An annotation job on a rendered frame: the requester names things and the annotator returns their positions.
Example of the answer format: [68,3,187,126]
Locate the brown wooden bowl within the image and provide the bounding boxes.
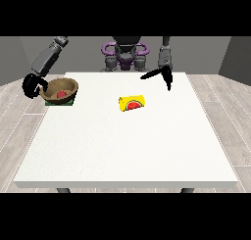
[39,77,79,105]

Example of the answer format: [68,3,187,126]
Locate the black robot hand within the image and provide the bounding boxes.
[22,72,49,100]
[139,65,174,92]

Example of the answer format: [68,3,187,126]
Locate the green square pad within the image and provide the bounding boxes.
[44,96,76,107]

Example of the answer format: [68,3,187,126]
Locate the grey robot trunk purple rings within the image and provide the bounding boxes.
[100,36,151,73]

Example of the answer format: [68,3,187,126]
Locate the yellow cup with melon print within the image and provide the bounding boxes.
[118,94,146,113]

